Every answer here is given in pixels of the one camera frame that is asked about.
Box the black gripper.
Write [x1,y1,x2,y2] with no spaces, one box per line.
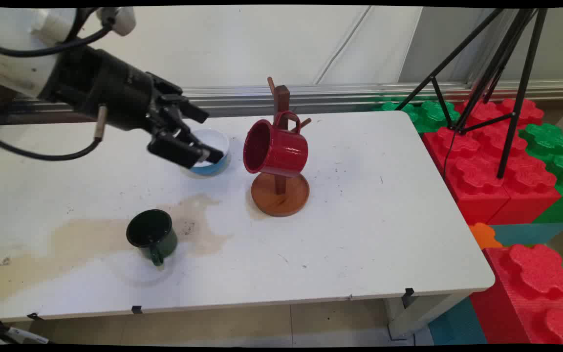
[42,45,226,170]

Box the red enamel mug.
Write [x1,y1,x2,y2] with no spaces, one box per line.
[242,111,310,178]

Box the blue bowl white inside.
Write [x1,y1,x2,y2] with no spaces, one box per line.
[180,128,231,177]

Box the dark green enamel mug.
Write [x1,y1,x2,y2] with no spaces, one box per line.
[126,209,179,267]

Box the wooden mug tree stand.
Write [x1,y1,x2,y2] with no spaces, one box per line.
[251,77,312,218]

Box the flat green foam block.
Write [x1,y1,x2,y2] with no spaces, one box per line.
[372,97,461,133]

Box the large red foam block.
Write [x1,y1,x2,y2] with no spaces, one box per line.
[422,97,562,226]

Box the white table leg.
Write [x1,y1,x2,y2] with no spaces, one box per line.
[383,290,473,341]

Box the orange foam piece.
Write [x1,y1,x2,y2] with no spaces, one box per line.
[469,222,503,251]

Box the black tripod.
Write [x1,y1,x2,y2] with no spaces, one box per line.
[394,7,549,179]

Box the teal foam floor mat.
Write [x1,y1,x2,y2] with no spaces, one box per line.
[427,297,488,346]

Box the teal foam slab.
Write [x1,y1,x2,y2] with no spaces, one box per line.
[491,222,563,248]

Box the tall green foam block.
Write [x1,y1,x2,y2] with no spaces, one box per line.
[519,122,563,224]

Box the red foam block with studs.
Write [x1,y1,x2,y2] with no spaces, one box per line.
[469,243,563,346]

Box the black cable with metal plug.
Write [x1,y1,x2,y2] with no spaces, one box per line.
[0,104,108,162]

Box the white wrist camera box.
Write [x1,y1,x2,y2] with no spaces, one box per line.
[97,7,136,37]

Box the aluminium window rail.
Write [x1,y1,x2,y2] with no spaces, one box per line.
[0,80,563,119]

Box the black cable with plain end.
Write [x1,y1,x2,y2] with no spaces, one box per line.
[0,20,114,58]

